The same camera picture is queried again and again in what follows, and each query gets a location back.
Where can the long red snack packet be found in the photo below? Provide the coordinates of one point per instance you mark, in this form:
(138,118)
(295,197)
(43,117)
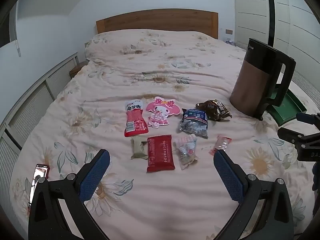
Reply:
(135,117)

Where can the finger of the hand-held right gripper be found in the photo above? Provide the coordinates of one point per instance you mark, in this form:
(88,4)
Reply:
(303,118)
(292,135)

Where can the small pink candy packet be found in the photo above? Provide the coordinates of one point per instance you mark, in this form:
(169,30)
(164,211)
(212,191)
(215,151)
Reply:
(221,143)

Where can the blue grey snack packet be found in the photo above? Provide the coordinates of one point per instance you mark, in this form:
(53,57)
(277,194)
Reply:
(194,122)

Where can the pink cartoon character snack packet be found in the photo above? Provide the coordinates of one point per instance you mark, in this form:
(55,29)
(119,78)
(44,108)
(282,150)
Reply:
(161,112)

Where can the small olive green snack packet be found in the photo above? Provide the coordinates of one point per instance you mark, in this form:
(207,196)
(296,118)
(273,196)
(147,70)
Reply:
(138,150)

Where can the floral pink blanket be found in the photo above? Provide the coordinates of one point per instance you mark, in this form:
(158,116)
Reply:
(160,80)

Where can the wooden headboard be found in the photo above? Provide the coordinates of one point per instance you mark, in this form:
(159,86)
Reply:
(157,22)

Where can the white window frame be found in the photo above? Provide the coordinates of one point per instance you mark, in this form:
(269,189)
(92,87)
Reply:
(16,30)

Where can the brown gold snack packet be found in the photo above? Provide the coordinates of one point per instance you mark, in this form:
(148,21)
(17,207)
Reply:
(213,108)

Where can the brown and black electric kettle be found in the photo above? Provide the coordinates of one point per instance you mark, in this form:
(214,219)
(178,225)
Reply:
(252,80)

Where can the wall socket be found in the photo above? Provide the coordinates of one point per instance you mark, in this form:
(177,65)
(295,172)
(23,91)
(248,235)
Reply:
(229,31)

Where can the white slatted panel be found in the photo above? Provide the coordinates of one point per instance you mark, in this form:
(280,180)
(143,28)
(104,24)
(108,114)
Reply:
(32,105)
(308,82)

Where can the white wardrobe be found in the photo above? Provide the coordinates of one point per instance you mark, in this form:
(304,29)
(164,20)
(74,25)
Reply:
(282,12)

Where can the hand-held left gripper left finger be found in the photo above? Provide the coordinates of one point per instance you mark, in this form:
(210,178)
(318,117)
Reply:
(96,177)

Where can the clear cartoon candy bag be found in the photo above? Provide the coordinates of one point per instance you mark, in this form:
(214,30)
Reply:
(186,151)

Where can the green tray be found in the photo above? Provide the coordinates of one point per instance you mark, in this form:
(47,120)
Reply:
(287,112)

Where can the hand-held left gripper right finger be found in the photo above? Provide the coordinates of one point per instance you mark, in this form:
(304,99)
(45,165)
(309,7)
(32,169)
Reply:
(228,177)

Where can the red rectangular snack packet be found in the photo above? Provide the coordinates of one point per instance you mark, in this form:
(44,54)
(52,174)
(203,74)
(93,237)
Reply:
(160,153)

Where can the smartphone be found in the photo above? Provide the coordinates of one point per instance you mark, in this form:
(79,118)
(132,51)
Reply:
(41,171)

